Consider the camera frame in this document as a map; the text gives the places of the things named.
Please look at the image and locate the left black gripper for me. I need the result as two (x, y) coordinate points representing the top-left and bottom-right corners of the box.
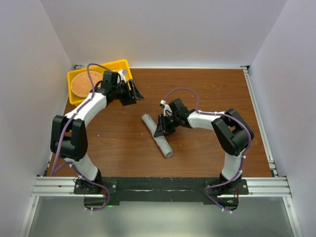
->
(113, 79), (144, 106)

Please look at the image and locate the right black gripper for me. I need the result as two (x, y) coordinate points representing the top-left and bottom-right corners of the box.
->
(154, 114), (180, 138)

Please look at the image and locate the grey cloth napkin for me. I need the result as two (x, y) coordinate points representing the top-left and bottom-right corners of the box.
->
(141, 114), (173, 158)

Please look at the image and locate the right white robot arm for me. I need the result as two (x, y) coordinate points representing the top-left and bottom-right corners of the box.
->
(154, 98), (254, 194)

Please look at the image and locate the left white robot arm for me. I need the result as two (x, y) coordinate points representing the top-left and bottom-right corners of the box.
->
(50, 71), (144, 194)

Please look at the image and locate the yellow plastic bin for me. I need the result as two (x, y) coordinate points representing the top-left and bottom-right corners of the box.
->
(67, 59), (132, 106)

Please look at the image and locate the round woven coaster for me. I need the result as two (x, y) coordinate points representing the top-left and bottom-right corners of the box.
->
(71, 72), (103, 98)

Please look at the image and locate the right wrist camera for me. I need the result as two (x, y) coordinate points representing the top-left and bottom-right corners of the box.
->
(160, 100), (173, 117)

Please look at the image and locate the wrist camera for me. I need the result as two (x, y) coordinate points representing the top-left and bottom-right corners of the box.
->
(118, 69), (127, 83)
(160, 100), (173, 117)

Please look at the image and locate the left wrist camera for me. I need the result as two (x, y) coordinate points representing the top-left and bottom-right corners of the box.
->
(118, 69), (127, 83)

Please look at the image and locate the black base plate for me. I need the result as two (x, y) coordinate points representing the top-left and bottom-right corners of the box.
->
(73, 177), (249, 210)

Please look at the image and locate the aluminium frame rail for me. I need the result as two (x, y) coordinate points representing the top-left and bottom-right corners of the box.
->
(20, 177), (303, 237)

